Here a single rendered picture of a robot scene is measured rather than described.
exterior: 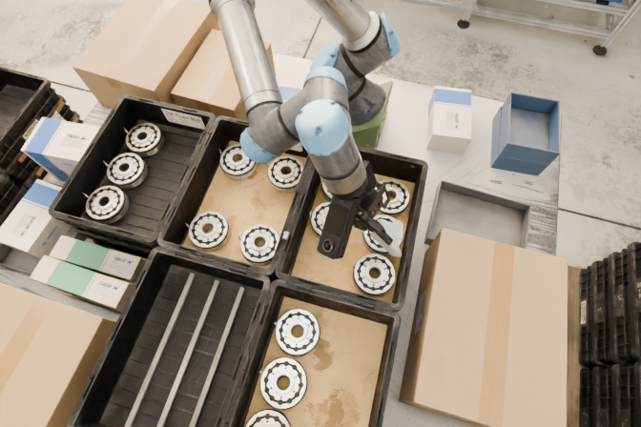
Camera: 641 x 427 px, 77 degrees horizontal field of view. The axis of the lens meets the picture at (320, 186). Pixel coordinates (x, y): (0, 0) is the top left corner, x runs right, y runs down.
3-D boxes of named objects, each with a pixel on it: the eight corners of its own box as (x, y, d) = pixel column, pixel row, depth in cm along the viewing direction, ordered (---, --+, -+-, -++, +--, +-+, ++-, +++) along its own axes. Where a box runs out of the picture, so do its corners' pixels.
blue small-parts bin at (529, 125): (502, 106, 134) (510, 91, 128) (548, 114, 132) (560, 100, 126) (498, 155, 125) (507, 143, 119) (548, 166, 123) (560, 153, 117)
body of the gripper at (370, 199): (392, 203, 78) (379, 163, 69) (370, 238, 75) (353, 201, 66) (360, 192, 83) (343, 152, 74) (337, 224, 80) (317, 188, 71)
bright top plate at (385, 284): (362, 248, 103) (362, 247, 102) (400, 263, 101) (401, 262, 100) (347, 284, 99) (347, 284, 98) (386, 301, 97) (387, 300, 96)
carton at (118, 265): (61, 262, 112) (49, 255, 107) (73, 242, 115) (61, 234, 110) (139, 285, 109) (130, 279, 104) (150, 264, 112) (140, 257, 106)
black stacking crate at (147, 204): (139, 118, 129) (123, 94, 118) (225, 138, 125) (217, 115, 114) (72, 231, 111) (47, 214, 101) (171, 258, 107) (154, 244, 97)
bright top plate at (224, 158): (230, 140, 119) (230, 139, 118) (261, 151, 117) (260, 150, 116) (214, 168, 114) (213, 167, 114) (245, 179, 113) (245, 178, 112)
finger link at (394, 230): (421, 236, 79) (389, 206, 76) (406, 261, 76) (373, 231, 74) (410, 236, 81) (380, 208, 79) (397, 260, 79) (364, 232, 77)
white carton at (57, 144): (40, 166, 123) (20, 150, 115) (59, 133, 129) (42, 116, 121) (100, 177, 121) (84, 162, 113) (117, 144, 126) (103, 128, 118)
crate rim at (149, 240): (125, 98, 120) (122, 92, 118) (218, 119, 116) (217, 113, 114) (51, 217, 103) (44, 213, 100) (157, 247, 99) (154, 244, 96)
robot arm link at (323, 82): (280, 89, 74) (278, 129, 67) (328, 53, 68) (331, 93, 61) (308, 113, 79) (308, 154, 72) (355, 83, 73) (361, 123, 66)
